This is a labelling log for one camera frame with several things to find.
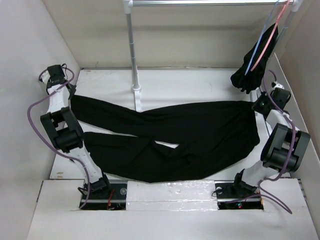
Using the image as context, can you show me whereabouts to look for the black trousers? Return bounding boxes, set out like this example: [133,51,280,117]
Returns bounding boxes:
[71,95,260,183]

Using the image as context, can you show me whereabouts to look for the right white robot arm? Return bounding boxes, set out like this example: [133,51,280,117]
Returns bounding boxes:
[231,80,310,197]

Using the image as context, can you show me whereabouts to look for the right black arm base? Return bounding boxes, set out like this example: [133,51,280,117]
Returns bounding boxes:
[211,182,264,210]

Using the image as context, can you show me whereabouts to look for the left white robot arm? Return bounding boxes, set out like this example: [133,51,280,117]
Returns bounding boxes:
[40,64,112,199]

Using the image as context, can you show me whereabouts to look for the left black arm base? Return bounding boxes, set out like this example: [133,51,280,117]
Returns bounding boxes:
[78,180,128,211]

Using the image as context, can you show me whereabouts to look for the black garment on hanger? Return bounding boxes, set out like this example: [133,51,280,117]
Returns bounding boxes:
[230,24,279,94]

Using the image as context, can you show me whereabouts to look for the pink clothes hanger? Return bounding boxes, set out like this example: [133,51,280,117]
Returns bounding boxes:
[250,0,290,72]

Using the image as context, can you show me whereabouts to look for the blue clothes hanger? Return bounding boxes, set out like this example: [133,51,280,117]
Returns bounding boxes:
[244,0,279,76]

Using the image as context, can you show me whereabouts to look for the silver clothes rack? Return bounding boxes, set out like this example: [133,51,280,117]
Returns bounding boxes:
[123,0,303,112]

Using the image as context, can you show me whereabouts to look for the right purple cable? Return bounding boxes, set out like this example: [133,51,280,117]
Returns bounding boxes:
[257,69,300,215]

